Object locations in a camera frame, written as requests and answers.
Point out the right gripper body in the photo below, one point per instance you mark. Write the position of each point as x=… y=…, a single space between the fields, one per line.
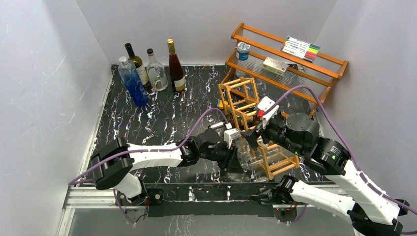
x=274 y=131

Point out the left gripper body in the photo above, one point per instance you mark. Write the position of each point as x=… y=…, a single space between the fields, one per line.
x=218 y=154

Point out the dark red wine bottle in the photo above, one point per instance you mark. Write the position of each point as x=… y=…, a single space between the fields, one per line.
x=175 y=68

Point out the clear glass bottle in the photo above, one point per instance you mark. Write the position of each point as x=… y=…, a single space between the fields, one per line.
x=156 y=72

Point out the green wine bottle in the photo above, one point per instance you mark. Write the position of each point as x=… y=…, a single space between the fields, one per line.
x=139 y=66

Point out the blue square bottle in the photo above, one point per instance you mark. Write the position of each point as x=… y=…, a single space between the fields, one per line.
x=132 y=81

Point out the clear bottle bottom rack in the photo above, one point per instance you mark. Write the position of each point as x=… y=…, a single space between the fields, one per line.
x=254 y=167

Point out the clear bottle rack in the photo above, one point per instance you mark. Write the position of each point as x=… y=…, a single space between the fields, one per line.
x=271 y=152
x=254 y=167

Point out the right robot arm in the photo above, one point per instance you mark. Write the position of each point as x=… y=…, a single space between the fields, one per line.
x=363 y=206

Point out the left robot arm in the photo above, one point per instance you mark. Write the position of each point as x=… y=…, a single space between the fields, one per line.
x=111 y=166

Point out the silver capped dark bottle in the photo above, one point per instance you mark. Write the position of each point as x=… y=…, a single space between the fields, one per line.
x=218 y=125

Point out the clear bottle lower rack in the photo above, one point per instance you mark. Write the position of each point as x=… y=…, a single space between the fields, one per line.
x=271 y=152

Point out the light wooden wine rack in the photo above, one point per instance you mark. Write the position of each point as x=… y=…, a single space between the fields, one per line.
x=239 y=99

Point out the yellow capped bottle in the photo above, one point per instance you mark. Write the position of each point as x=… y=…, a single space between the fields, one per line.
x=220 y=104

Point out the small clear plastic bottle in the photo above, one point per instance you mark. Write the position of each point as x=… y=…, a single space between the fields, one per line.
x=239 y=73

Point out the orange wooden shelf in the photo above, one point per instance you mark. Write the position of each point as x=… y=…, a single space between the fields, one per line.
x=320 y=74

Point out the green white box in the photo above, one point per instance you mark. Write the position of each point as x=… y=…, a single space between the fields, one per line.
x=274 y=66

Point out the blue white jar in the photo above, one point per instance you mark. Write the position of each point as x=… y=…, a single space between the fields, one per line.
x=243 y=50

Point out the marker pen pack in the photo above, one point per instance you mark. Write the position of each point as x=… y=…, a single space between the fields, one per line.
x=300 y=49

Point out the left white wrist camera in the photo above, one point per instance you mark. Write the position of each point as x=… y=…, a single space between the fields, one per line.
x=230 y=134

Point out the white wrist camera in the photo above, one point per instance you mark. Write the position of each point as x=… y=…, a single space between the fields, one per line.
x=265 y=110
x=230 y=134

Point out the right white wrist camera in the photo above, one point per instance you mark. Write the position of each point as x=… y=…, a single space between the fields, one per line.
x=265 y=110

